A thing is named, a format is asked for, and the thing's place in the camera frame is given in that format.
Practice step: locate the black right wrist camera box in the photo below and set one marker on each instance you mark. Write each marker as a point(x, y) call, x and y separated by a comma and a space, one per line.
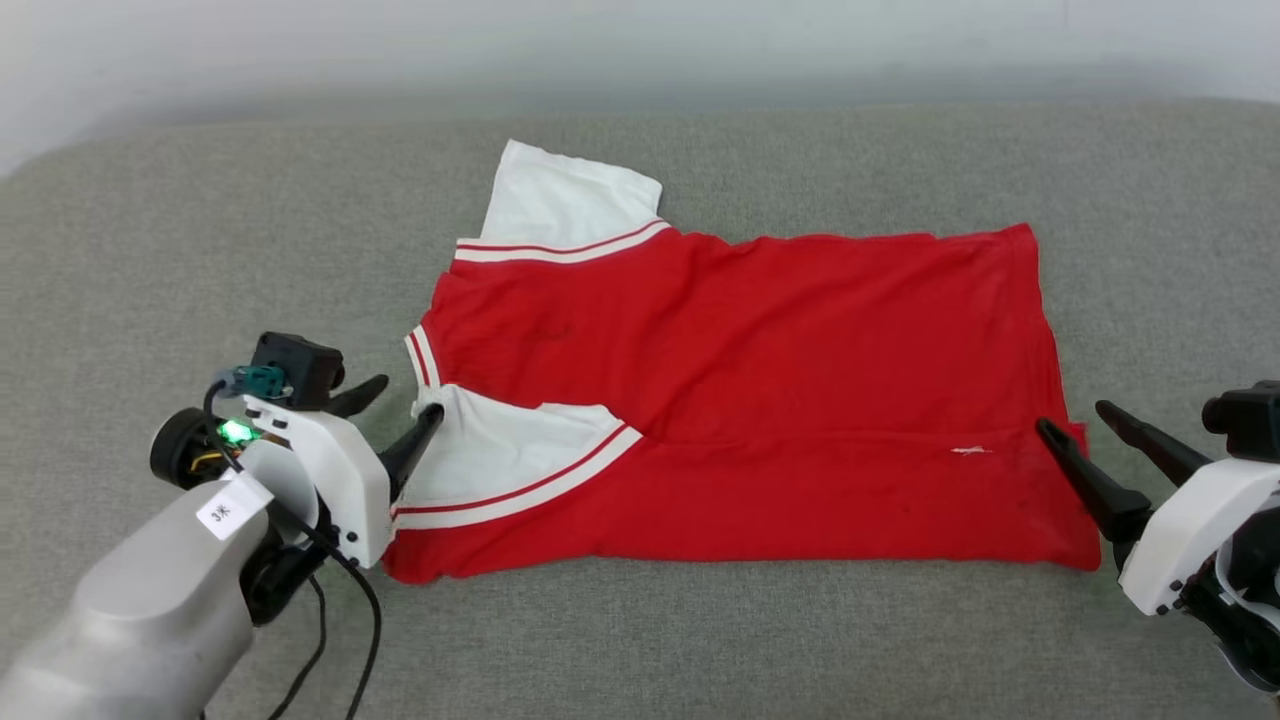
point(1250, 420)

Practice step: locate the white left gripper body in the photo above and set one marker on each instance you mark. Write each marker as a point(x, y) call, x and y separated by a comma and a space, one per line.
point(350, 480)

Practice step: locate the grey fabric sofa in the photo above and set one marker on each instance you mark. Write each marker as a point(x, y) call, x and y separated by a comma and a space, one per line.
point(800, 650)

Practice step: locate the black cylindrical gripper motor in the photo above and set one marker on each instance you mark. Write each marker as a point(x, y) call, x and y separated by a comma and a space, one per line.
point(180, 450)

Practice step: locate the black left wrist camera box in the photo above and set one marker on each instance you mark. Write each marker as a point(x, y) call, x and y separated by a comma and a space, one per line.
point(295, 368)

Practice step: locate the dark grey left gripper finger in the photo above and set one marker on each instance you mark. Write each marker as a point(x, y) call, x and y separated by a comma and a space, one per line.
point(415, 445)
point(355, 400)

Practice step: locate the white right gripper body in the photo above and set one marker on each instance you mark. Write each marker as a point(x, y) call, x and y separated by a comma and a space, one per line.
point(1190, 530)

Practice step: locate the white paper label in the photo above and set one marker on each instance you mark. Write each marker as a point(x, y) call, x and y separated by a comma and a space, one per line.
point(228, 510)

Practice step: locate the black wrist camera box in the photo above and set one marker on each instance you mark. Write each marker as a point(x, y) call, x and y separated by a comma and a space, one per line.
point(295, 368)
point(1250, 420)

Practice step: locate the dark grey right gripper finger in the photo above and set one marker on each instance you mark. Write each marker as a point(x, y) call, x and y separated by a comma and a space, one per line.
point(1095, 485)
point(1160, 445)

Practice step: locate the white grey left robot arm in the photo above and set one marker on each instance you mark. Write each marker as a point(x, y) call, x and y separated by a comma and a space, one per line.
point(150, 610)

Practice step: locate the red and white t-shirt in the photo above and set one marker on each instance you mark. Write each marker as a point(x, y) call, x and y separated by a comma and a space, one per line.
point(750, 350)

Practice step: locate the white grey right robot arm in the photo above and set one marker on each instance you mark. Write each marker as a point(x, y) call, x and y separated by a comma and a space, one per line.
point(1250, 590)

